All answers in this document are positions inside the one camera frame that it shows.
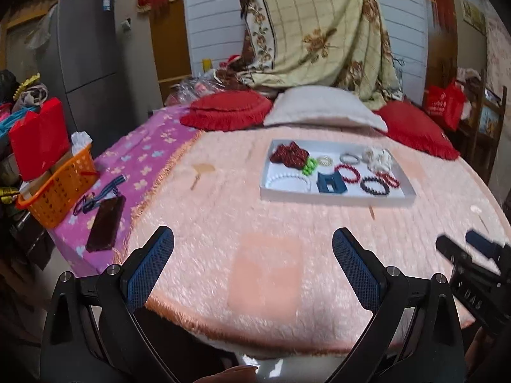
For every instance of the wooden shelf rack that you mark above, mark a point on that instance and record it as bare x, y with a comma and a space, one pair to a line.
478, 135

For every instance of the gold fan hairpin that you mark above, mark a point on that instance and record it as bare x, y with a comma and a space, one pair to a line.
201, 169

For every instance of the left red fringed cushion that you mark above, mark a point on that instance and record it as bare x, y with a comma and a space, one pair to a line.
227, 111

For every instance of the right red fringed cushion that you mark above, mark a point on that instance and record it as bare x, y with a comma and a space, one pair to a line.
408, 125

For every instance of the red box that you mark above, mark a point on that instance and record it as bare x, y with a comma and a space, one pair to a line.
39, 140

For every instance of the white shell hairpin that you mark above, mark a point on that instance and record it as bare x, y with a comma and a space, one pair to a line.
479, 213

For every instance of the white pillow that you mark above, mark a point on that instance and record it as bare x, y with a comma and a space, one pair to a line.
322, 106

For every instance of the floral cream quilt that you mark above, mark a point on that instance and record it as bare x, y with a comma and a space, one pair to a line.
339, 43

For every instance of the purple floral blanket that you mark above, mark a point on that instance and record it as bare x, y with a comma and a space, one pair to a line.
141, 157

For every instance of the orange plastic basket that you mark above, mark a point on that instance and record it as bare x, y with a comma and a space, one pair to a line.
52, 202

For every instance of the red shopping bag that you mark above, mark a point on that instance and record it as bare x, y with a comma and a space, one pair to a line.
444, 105

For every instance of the white jewelry tray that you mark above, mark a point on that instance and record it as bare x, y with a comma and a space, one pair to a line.
291, 168

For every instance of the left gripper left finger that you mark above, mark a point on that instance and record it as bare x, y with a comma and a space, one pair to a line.
122, 289

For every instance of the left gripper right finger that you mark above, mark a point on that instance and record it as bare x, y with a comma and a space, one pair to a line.
383, 291

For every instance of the white shell jewelry pile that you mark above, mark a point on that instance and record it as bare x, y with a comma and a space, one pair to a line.
378, 160

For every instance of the dark red phone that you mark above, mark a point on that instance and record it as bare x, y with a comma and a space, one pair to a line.
105, 228

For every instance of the clear plastic bag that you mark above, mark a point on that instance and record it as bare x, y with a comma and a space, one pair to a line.
193, 88

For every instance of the grey refrigerator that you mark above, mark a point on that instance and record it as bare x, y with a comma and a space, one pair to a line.
80, 64

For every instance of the red fringed cushion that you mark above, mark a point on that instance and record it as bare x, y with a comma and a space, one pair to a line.
408, 125
227, 111

